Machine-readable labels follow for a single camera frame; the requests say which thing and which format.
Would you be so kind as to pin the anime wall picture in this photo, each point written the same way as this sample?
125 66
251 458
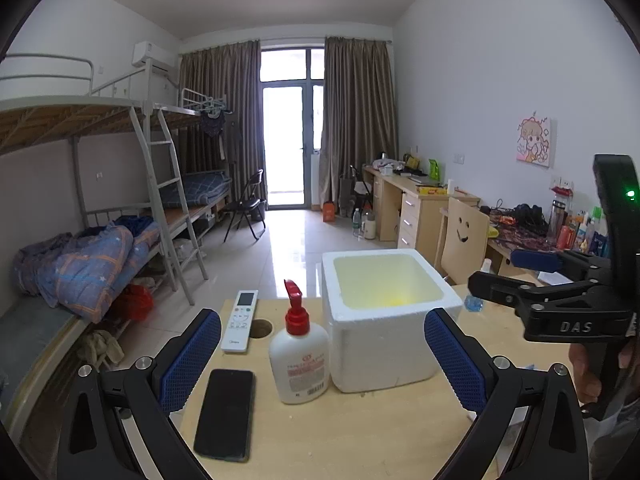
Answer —
533 144

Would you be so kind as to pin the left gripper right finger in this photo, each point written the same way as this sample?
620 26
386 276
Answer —
552 443

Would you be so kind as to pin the right brown curtain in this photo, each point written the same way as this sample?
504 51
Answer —
359 113

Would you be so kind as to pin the blue plaid quilt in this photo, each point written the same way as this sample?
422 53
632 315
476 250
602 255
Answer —
86 272

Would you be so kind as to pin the glass balcony door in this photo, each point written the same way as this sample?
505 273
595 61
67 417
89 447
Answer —
292 122

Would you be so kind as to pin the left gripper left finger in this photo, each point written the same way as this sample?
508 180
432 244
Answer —
94 443

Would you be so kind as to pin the brown curtain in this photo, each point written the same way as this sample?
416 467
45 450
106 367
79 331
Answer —
223 85
359 113

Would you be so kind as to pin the white lotion pump bottle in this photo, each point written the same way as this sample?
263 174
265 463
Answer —
299 354

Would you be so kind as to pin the wooden smiley chair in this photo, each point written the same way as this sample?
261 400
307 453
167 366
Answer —
465 242

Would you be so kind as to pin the white remote control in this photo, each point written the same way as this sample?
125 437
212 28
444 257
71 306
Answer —
237 332

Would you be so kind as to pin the left brown curtain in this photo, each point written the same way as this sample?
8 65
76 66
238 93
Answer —
223 85

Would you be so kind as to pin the white air conditioner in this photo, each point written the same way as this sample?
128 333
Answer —
145 51

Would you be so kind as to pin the black smartphone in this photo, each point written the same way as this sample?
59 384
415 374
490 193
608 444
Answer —
225 422

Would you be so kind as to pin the printed paper sheet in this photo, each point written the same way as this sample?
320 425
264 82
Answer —
553 278

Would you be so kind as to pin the metal bunk bed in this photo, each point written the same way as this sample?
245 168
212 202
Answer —
78 151

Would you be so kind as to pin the wooden desk with drawers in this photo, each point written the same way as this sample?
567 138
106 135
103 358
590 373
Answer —
406 217

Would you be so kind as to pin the red bag under bed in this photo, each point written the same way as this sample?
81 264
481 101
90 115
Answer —
135 303

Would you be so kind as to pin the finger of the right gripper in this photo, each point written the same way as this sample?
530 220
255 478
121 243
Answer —
575 266
522 296

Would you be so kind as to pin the white styrofoam box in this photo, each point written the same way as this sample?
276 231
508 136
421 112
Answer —
374 307

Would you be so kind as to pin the black folding chair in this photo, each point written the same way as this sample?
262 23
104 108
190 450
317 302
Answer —
248 207

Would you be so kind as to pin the person's right hand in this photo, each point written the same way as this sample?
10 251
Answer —
588 386

